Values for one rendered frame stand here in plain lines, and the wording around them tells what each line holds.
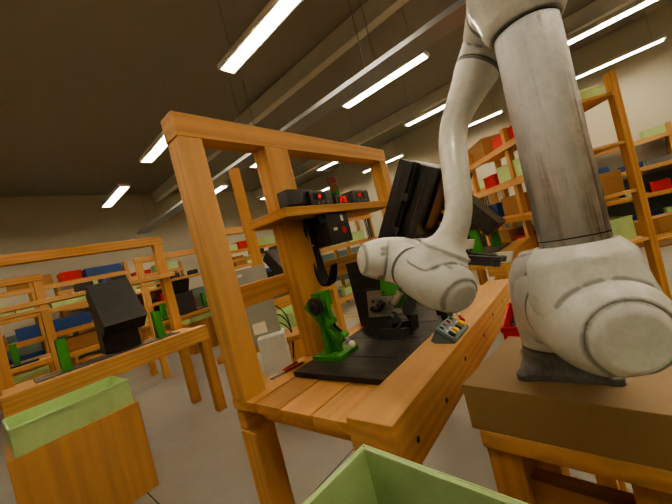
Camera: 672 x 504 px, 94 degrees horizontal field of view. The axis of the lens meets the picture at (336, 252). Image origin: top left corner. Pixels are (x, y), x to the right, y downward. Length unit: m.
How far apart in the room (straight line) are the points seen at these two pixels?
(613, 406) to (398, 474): 0.38
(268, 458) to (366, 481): 0.73
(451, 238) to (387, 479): 0.44
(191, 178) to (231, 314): 0.50
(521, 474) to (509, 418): 0.13
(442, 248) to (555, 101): 0.29
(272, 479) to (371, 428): 0.62
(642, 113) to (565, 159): 9.74
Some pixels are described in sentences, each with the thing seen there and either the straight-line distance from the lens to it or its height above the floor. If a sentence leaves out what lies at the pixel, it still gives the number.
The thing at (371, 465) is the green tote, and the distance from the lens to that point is 0.68.
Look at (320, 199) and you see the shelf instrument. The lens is 1.49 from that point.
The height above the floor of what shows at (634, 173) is 1.33.
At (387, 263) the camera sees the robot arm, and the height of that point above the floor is 1.26.
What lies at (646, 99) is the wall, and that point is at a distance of 10.40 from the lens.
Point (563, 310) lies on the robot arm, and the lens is 0.58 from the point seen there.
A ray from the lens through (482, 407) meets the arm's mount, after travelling 0.83.
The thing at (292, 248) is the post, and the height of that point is 1.38.
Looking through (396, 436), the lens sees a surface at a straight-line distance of 0.84.
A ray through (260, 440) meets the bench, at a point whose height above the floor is 0.73.
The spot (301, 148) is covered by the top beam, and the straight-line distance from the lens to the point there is 1.67.
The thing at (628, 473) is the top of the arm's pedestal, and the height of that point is 0.83.
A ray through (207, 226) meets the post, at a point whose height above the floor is 1.52.
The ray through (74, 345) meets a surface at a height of 0.80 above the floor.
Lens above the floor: 1.32
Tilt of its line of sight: level
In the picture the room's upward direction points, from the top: 14 degrees counter-clockwise
